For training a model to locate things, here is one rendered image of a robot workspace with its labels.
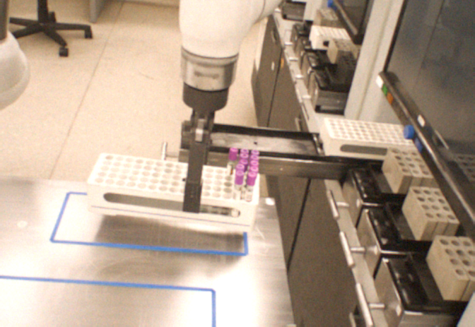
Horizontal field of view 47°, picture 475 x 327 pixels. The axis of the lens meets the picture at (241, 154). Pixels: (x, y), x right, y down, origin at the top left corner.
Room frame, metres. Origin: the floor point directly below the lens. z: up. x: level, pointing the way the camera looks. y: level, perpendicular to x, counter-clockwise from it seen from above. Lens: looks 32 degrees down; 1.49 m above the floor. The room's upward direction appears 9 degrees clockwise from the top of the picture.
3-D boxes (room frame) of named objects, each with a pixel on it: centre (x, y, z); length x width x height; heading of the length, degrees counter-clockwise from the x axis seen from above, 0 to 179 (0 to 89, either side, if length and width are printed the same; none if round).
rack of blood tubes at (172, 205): (0.81, 0.11, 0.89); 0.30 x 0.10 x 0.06; 93
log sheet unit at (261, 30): (2.93, 0.01, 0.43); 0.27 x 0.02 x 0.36; 8
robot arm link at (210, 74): (0.81, 0.07, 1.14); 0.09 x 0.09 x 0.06
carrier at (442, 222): (0.92, -0.39, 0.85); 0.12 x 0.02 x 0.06; 7
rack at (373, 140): (1.21, -0.34, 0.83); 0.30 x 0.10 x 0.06; 98
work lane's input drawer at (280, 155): (1.19, -0.16, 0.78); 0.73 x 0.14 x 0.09; 98
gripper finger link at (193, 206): (0.75, 0.07, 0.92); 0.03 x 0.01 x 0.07; 93
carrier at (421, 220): (0.91, -0.37, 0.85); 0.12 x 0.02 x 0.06; 7
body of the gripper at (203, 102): (0.81, 0.07, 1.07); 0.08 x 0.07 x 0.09; 3
